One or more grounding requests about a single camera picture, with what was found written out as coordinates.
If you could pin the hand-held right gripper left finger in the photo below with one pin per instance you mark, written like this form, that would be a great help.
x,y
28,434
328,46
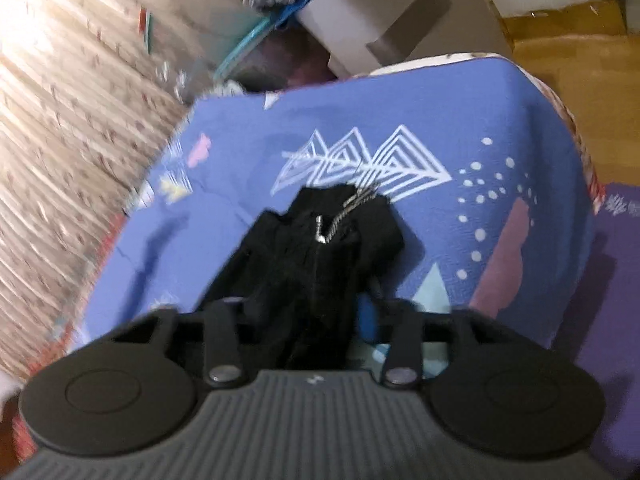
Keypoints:
x,y
222,327

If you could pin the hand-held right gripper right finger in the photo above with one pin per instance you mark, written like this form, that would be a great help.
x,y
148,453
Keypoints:
x,y
367,322

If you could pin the black pants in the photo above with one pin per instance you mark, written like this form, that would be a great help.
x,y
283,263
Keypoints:
x,y
300,270

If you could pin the blue printed bedsheet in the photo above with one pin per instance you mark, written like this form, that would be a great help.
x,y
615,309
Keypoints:
x,y
450,110

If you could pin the purple mat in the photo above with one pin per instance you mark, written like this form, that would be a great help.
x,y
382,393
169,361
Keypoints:
x,y
620,285

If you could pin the beige patterned rug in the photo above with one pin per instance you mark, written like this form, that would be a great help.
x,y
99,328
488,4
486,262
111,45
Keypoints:
x,y
75,110

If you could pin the teal plastic basket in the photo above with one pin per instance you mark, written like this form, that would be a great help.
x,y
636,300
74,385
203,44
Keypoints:
x,y
245,47

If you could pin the grey cardboard box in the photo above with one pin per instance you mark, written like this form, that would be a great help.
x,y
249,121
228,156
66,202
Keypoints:
x,y
375,10

